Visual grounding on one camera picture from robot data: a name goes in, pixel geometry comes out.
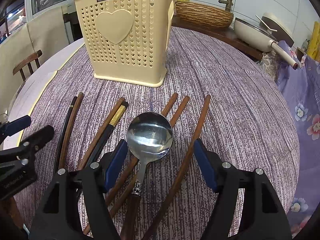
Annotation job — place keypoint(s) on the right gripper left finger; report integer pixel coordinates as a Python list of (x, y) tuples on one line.
[(57, 216)]

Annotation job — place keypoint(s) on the black chopstick gold band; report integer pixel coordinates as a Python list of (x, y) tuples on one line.
[(107, 133)]

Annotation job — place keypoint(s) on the purple floral cloth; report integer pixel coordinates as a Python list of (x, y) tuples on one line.
[(300, 89)]

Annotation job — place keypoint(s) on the steel spoon wooden handle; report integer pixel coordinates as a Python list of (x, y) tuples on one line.
[(134, 201)]

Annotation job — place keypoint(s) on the cream plastic utensil holder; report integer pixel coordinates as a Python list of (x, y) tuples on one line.
[(127, 40)]

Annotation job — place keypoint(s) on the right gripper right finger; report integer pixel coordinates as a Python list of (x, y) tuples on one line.
[(262, 217)]

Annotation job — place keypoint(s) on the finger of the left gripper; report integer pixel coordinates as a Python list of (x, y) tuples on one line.
[(8, 129), (29, 146)]

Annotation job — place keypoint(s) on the round wooden cushioned chair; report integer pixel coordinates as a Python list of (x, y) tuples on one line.
[(27, 62)]

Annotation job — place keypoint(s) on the yellow roll package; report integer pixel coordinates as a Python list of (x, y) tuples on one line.
[(314, 42)]

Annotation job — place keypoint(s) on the purple striped tablecloth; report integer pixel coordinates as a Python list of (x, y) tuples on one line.
[(248, 124)]

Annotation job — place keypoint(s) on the brass faucet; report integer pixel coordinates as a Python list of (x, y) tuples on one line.
[(228, 3)]

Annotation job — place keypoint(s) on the cream frying pan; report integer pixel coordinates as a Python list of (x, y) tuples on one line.
[(261, 40)]

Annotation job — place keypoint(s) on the woven brown basin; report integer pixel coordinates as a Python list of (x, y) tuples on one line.
[(203, 15)]

